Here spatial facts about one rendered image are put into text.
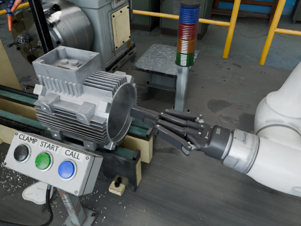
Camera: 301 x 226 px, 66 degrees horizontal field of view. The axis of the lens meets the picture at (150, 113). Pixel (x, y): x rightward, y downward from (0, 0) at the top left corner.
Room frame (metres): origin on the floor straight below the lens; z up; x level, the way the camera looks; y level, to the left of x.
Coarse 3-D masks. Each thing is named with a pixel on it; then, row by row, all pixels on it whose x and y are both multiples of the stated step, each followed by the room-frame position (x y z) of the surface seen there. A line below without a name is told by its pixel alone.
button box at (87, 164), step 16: (16, 144) 0.30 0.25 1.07; (32, 144) 0.29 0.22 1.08; (48, 144) 0.28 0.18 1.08; (64, 144) 0.30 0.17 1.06; (16, 160) 0.27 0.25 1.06; (32, 160) 0.27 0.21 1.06; (64, 160) 0.26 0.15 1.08; (80, 160) 0.25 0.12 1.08; (96, 160) 0.27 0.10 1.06; (32, 176) 0.25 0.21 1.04; (48, 176) 0.24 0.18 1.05; (80, 176) 0.23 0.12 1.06; (96, 176) 0.26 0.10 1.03; (80, 192) 0.21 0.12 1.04
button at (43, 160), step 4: (44, 152) 0.27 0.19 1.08; (40, 156) 0.26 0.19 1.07; (44, 156) 0.26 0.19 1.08; (48, 156) 0.26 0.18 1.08; (36, 160) 0.26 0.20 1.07; (40, 160) 0.26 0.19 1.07; (44, 160) 0.26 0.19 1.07; (48, 160) 0.26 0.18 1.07; (36, 164) 0.26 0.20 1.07; (40, 164) 0.25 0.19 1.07; (44, 164) 0.25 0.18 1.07; (48, 164) 0.25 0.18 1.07; (40, 168) 0.25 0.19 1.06; (44, 168) 0.25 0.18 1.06
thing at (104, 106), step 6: (132, 78) 0.52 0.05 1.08; (36, 84) 0.47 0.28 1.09; (132, 84) 0.52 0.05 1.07; (36, 90) 0.46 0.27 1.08; (42, 90) 0.46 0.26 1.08; (102, 102) 0.40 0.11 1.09; (108, 102) 0.41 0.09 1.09; (102, 108) 0.39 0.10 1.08; (108, 108) 0.40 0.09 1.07; (132, 120) 0.50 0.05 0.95; (108, 144) 0.40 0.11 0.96; (114, 144) 0.40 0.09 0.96
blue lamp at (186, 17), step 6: (180, 6) 0.70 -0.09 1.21; (180, 12) 0.70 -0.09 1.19; (186, 12) 0.68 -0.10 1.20; (192, 12) 0.68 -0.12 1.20; (198, 12) 0.69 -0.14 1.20; (180, 18) 0.70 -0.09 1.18; (186, 18) 0.68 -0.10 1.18; (192, 18) 0.68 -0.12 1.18; (198, 18) 0.69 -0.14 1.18; (192, 24) 0.68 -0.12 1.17
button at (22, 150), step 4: (16, 148) 0.28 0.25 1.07; (20, 148) 0.28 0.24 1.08; (24, 148) 0.28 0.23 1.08; (16, 152) 0.28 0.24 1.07; (20, 152) 0.28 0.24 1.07; (24, 152) 0.28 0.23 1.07; (28, 152) 0.28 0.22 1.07; (16, 156) 0.27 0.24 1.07; (20, 156) 0.27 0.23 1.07; (24, 156) 0.27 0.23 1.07; (20, 160) 0.27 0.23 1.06; (24, 160) 0.27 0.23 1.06
